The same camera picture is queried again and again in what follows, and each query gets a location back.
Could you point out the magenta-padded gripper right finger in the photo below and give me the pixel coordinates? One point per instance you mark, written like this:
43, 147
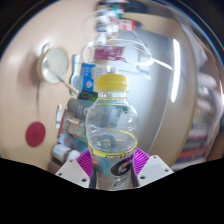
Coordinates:
142, 161

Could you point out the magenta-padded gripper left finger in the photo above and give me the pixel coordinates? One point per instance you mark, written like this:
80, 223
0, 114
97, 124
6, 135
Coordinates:
83, 165

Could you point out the clear bottle with yellow cap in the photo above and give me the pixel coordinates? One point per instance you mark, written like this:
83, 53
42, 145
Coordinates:
111, 133

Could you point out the flat round red coaster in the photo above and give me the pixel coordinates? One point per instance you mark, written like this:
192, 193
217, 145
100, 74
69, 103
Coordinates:
35, 134

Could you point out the wooden spoon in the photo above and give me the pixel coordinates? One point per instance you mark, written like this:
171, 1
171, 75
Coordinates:
65, 82

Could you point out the blue and white box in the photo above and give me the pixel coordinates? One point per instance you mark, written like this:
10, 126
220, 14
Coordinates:
90, 76

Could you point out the under-shelf light bar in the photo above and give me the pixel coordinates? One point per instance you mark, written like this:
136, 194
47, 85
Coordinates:
175, 70

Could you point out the magenta pouch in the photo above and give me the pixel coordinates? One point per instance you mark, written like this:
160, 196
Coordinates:
108, 53

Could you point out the red and white canister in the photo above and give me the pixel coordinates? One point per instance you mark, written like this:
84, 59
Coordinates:
125, 25

